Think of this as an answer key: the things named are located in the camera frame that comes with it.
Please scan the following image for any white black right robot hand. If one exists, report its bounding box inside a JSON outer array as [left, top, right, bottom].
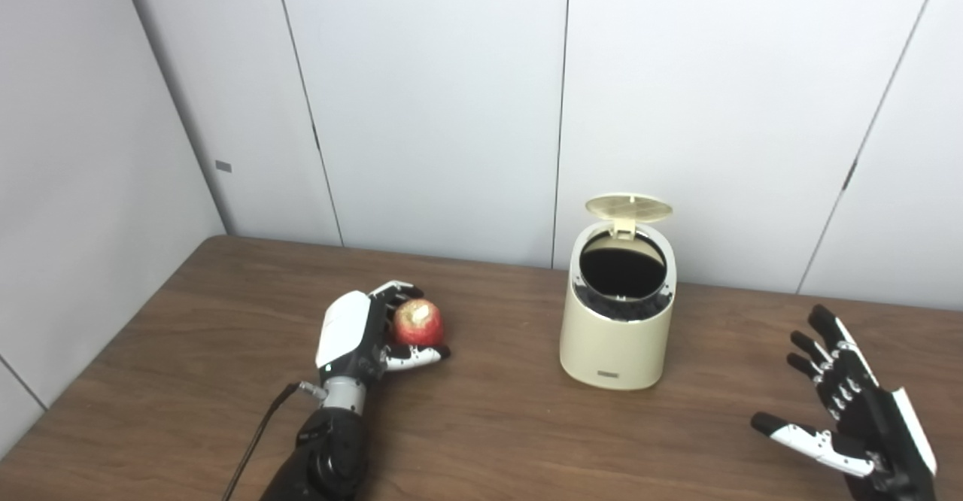
[[750, 304, 938, 501]]

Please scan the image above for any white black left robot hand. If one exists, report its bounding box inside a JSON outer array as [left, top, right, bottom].
[[314, 281, 452, 385]]

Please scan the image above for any red apple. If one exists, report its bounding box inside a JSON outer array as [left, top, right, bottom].
[[393, 299, 445, 348]]

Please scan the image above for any cream round bin lid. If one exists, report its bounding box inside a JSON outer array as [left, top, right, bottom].
[[585, 193, 674, 240]]

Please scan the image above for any cream-colored bin body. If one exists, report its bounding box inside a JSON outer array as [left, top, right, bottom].
[[559, 219, 677, 391]]

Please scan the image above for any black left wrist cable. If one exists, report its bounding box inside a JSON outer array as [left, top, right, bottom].
[[220, 381, 328, 501]]

